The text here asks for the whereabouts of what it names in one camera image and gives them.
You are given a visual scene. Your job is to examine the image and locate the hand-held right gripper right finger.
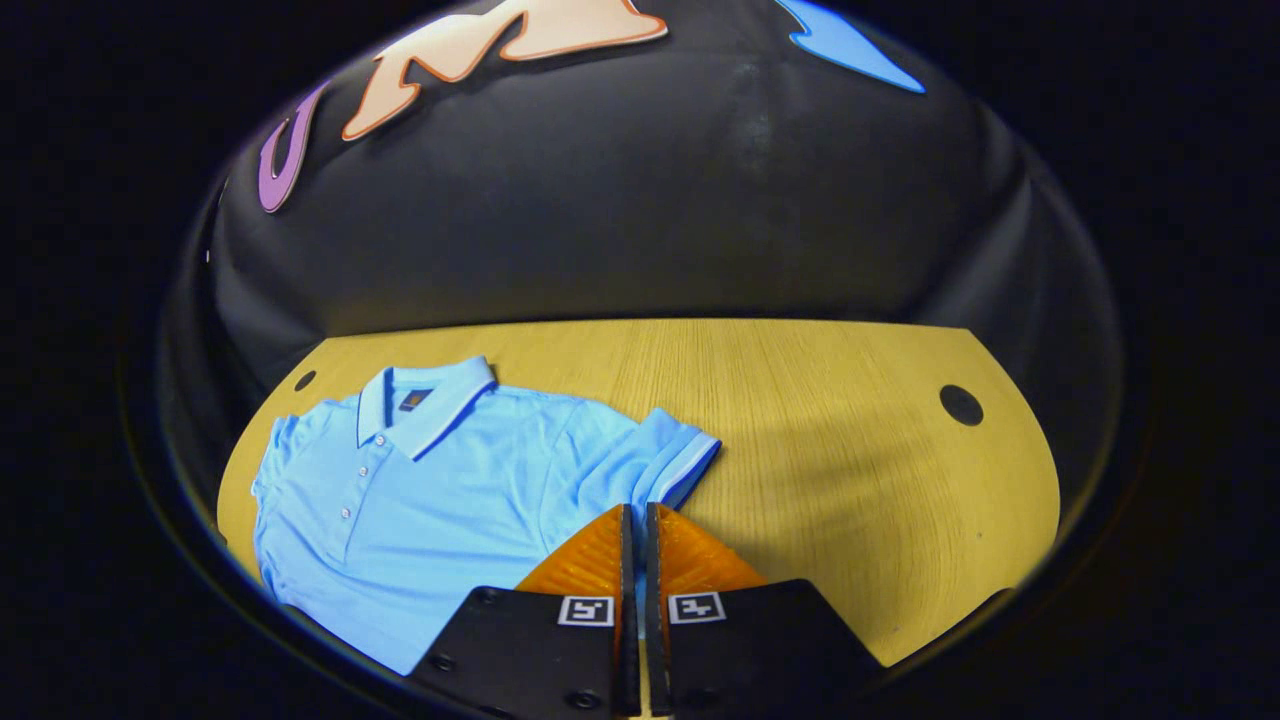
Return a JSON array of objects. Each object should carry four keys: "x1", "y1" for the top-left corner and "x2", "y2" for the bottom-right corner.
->
[{"x1": 645, "y1": 502, "x2": 887, "y2": 720}]

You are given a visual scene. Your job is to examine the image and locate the light blue T-shirt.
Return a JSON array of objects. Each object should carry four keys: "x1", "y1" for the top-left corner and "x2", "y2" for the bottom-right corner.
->
[{"x1": 250, "y1": 355, "x2": 722, "y2": 677}]

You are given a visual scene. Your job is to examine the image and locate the black backdrop cloth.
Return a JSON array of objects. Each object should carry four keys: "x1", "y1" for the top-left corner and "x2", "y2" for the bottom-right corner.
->
[{"x1": 160, "y1": 0, "x2": 1126, "y2": 521}]

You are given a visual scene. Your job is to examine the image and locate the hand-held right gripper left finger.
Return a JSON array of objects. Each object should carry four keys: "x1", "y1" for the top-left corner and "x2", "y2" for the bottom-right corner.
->
[{"x1": 404, "y1": 503, "x2": 642, "y2": 720}]

